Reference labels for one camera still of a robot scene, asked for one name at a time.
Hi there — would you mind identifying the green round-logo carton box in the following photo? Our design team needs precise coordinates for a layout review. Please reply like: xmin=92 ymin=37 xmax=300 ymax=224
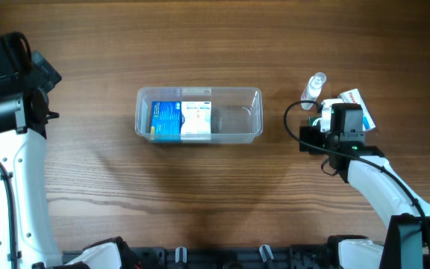
xmin=308 ymin=117 xmax=322 ymax=128

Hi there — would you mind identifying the white medicine carton box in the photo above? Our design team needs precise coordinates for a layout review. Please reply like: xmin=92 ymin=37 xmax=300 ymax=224
xmin=181 ymin=102 xmax=211 ymax=143

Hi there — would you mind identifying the blue printed carton box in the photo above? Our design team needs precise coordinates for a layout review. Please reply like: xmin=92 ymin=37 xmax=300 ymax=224
xmin=149 ymin=101 xmax=181 ymax=143

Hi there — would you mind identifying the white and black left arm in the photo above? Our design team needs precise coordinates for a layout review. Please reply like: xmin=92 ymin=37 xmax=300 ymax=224
xmin=0 ymin=31 xmax=140 ymax=268

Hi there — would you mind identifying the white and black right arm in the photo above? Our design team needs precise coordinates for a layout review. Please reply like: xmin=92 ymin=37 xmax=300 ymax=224
xmin=294 ymin=102 xmax=430 ymax=268

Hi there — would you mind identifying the clear plastic container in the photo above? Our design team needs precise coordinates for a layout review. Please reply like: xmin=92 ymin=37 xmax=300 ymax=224
xmin=134 ymin=87 xmax=263 ymax=143

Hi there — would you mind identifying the white red toothpaste box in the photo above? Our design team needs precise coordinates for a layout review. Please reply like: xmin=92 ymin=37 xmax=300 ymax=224
xmin=337 ymin=87 xmax=377 ymax=132

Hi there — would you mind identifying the white spray bottle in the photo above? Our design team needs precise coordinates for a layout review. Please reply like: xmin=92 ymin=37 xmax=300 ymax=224
xmin=300 ymin=72 xmax=327 ymax=111

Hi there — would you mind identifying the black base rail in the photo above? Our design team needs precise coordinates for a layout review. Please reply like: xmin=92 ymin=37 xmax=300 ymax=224
xmin=60 ymin=243 xmax=350 ymax=269

